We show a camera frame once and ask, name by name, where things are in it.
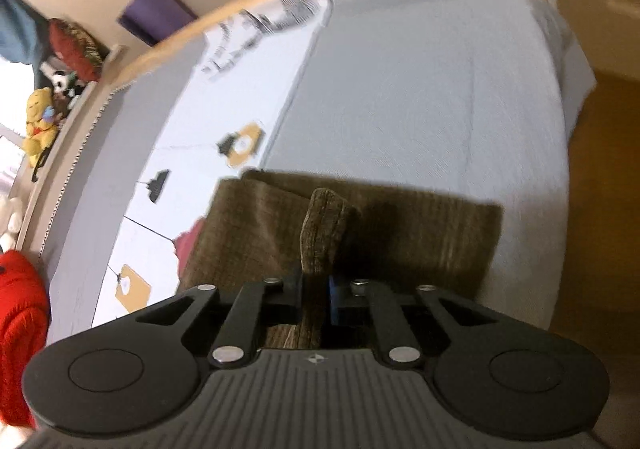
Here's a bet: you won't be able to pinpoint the panda plush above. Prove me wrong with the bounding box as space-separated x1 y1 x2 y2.
49 71 83 100

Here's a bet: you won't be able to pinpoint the olive corduroy pants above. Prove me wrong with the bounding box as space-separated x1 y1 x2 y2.
177 167 505 351

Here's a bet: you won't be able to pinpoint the white seal plush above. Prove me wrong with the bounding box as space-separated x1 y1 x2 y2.
0 197 27 256

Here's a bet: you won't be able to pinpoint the red cushion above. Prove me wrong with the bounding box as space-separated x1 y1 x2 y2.
48 18 104 80

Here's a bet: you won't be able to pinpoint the grey printed bed sheet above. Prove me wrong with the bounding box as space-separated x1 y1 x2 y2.
37 0 599 356

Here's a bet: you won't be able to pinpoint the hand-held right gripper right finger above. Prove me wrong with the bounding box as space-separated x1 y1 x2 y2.
327 274 502 371

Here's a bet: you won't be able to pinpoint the blue curtain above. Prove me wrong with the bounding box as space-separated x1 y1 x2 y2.
0 0 52 66

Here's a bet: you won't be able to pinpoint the large yellow bear plush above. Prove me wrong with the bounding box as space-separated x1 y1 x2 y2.
22 87 68 158

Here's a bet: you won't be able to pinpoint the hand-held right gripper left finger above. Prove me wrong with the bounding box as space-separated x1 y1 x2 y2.
134 274 307 371

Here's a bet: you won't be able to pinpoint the red folded comforter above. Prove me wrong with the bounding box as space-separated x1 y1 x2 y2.
0 250 51 430

